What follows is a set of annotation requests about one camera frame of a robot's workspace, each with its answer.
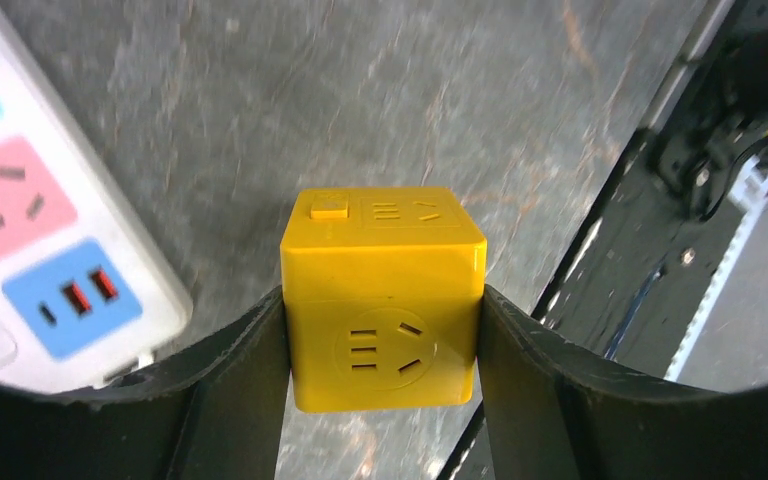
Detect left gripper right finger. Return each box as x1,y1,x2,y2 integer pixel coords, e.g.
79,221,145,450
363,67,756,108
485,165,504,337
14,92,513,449
478,287,768,479

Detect grey slotted cable duct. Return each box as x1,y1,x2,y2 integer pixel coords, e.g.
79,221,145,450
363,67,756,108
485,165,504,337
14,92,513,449
664,154,768,391

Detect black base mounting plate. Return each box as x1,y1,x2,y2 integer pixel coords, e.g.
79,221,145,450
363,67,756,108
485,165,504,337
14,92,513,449
441,1,768,479

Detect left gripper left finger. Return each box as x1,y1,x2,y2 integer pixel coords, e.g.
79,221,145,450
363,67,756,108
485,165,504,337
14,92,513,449
0,289,290,479

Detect yellow cube socket adapter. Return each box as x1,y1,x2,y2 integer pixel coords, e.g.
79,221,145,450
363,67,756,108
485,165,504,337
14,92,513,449
280,186,487,413

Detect white multicolour power strip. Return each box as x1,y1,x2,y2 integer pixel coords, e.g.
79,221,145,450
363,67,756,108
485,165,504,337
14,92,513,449
0,9,193,394

